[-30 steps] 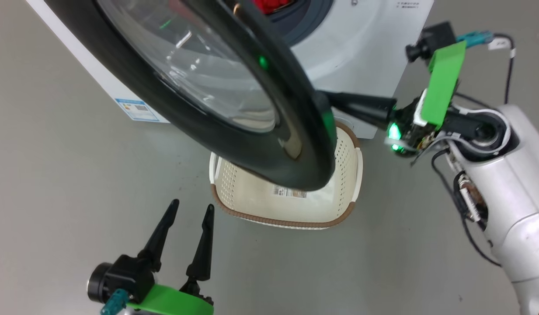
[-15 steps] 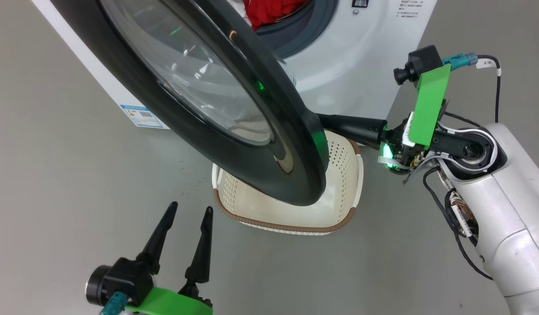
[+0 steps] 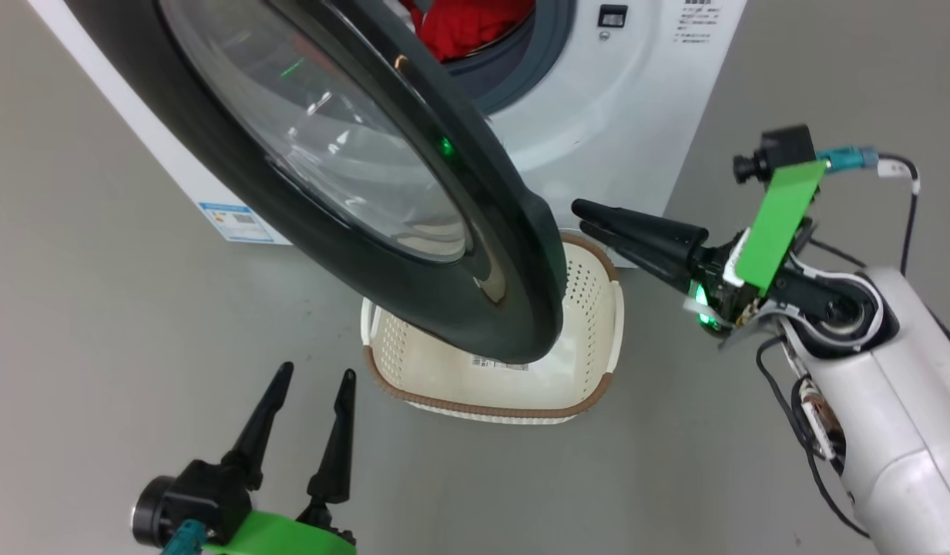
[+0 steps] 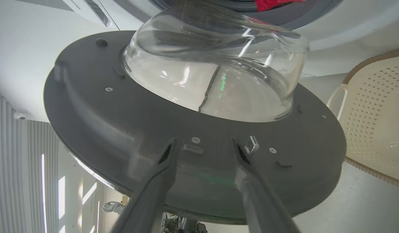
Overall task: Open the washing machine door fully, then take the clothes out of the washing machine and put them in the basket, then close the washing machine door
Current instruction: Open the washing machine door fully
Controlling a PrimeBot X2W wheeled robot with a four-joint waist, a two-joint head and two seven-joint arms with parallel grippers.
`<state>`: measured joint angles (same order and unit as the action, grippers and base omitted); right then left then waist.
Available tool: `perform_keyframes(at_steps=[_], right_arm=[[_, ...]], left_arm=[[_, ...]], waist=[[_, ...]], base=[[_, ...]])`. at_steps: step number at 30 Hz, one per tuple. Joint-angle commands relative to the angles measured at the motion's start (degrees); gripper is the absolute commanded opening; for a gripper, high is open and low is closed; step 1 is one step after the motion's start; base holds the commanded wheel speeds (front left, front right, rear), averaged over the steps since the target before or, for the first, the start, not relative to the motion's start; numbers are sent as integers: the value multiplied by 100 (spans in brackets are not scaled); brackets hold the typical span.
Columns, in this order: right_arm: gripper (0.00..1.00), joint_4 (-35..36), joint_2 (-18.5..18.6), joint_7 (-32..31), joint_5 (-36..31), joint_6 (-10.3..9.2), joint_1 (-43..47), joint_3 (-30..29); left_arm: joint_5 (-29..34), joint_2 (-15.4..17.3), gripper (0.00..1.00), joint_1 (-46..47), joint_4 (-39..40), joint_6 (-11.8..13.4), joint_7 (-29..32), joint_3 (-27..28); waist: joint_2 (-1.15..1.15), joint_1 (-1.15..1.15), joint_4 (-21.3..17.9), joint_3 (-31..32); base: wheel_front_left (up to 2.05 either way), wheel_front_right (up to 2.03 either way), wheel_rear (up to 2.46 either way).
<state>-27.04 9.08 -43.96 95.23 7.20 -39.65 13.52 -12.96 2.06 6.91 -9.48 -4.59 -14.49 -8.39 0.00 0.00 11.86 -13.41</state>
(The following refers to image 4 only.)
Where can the cream perforated laundry basket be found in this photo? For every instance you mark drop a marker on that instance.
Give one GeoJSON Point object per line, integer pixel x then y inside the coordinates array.
{"type": "Point", "coordinates": [374, 123]}

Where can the red number 23 jersey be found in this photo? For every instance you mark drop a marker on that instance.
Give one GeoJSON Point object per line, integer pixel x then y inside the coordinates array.
{"type": "Point", "coordinates": [270, 4]}

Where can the dark grey glass washer door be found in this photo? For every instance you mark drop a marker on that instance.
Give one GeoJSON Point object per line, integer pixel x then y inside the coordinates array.
{"type": "Point", "coordinates": [105, 123]}

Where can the white dome security camera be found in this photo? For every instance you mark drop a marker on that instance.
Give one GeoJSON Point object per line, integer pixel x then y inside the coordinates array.
{"type": "Point", "coordinates": [20, 115]}

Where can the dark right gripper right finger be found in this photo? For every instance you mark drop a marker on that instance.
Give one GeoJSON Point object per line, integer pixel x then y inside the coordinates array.
{"type": "Point", "coordinates": [260, 207]}

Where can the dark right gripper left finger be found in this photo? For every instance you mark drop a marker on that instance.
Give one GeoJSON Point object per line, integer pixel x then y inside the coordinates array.
{"type": "Point", "coordinates": [147, 200]}

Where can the white front-load washing machine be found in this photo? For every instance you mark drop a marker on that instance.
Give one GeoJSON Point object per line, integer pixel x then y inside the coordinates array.
{"type": "Point", "coordinates": [348, 29]}

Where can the dark grey machine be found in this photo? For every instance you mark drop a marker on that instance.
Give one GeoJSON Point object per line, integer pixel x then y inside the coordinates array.
{"type": "Point", "coordinates": [173, 226]}

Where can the white grey machine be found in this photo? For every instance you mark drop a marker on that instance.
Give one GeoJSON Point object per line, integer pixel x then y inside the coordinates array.
{"type": "Point", "coordinates": [112, 207]}

